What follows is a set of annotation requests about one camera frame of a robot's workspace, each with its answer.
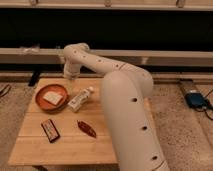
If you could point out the white plastic bottle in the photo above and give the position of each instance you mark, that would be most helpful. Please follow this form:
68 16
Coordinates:
78 100

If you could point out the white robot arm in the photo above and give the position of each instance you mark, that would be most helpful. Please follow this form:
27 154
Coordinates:
123 89

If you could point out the white sponge block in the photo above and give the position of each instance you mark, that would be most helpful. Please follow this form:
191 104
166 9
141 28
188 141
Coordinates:
52 97

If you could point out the wooden table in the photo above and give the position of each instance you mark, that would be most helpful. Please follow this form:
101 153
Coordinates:
74 147

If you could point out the orange round bowl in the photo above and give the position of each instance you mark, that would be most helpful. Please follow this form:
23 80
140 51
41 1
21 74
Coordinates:
46 106

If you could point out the dark chocolate bar wrapper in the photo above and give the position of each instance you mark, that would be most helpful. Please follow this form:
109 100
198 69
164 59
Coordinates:
50 130

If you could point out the blue power box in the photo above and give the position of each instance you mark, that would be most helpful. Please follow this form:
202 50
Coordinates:
195 100

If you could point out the black table leg post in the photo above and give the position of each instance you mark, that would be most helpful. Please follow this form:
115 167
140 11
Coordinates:
35 76

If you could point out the grey metal rail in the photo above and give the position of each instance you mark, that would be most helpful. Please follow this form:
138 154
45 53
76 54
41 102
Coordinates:
136 57

